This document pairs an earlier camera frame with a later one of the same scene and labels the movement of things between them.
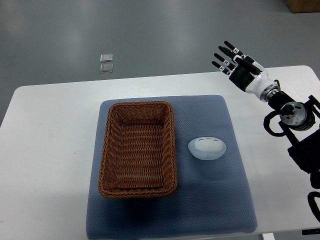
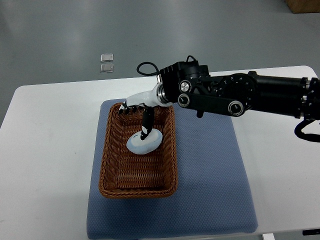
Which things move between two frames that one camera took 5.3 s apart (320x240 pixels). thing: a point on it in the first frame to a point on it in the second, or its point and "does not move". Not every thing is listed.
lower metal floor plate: [106, 68] does not move
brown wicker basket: [138, 158] does not move
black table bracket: [312, 231] does not move
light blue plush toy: [207, 148] to [137, 145]
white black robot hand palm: [254, 84] to [150, 98]
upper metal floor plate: [106, 58] does not move
